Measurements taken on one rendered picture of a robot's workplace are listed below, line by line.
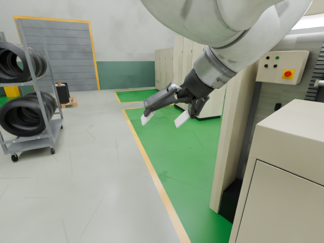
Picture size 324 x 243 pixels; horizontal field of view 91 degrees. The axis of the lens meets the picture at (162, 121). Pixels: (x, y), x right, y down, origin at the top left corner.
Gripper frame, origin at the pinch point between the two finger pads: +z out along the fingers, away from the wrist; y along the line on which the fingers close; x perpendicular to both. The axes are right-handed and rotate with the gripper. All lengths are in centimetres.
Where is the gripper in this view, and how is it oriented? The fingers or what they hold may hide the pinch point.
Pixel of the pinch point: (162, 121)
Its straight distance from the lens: 52.2
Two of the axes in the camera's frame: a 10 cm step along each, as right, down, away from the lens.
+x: -2.6, -8.4, 4.7
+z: -5.2, 5.4, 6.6
